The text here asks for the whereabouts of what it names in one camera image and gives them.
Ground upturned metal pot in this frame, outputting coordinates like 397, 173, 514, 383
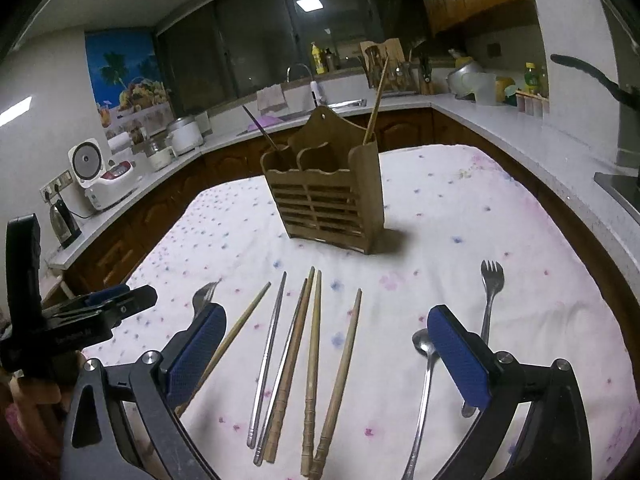
446, 57, 486, 98

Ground metal spoon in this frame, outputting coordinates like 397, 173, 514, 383
399, 329, 442, 480

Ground carved wooden chopstick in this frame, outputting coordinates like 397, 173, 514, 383
309, 288, 363, 480
300, 270, 323, 477
363, 56, 391, 146
262, 266, 317, 465

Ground beige dish cloth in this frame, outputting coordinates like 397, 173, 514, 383
256, 85, 288, 112

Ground white kitchen countertop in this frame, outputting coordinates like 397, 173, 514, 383
47, 87, 640, 311

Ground metal fork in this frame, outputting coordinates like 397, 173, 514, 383
191, 281, 221, 318
460, 260, 505, 418

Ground wooden cutting board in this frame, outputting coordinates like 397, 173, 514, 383
360, 37, 406, 66

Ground metal chopstick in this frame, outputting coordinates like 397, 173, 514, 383
253, 278, 308, 465
242, 105, 281, 152
246, 271, 288, 449

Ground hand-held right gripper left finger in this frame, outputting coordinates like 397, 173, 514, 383
60, 302, 228, 480

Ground wooden utensil holder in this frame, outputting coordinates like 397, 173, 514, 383
264, 106, 385, 257

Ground white round rice cooker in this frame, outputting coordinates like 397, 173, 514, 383
165, 115, 206, 156

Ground pink clothing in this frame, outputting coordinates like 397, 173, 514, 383
0, 405, 63, 480

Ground translucent plastic container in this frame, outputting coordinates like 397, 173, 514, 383
472, 72, 498, 106

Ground white paper towel roll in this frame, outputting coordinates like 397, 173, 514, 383
107, 130, 133, 156

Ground small white pot glass lid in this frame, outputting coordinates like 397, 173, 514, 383
145, 140, 174, 172

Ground dark kitchen window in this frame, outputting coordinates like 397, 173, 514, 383
155, 0, 426, 106

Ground black pan handle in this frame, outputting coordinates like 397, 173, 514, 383
550, 53, 640, 106

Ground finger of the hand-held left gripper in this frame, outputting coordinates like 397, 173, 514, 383
45, 287, 132, 317
100, 284, 159, 328

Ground plain wooden chopstick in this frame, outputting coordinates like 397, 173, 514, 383
175, 281, 272, 417

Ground wall socket panel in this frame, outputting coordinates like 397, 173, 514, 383
40, 170, 73, 203

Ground knife block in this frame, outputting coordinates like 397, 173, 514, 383
417, 52, 436, 96

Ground wire dish rack with utensils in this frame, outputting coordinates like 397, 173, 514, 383
360, 45, 418, 96

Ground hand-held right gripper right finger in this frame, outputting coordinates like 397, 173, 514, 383
426, 304, 593, 480

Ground tropical fruit wall poster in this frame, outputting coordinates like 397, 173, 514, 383
85, 30, 173, 136

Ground yellow oil bottle green cap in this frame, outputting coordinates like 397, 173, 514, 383
524, 62, 548, 98

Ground steel cooktop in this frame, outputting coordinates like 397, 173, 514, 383
594, 172, 640, 221

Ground steel kitchen sink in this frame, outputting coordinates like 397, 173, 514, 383
280, 99, 368, 118

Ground steel electric kettle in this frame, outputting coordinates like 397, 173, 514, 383
49, 199, 83, 250

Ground chrome faucet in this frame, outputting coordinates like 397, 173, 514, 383
287, 63, 316, 86

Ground person's left hand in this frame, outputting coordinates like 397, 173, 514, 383
9, 354, 87, 427

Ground dark wooden base cabinets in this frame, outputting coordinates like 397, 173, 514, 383
47, 105, 640, 311

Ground floral tablecloth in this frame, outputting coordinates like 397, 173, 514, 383
80, 144, 640, 480

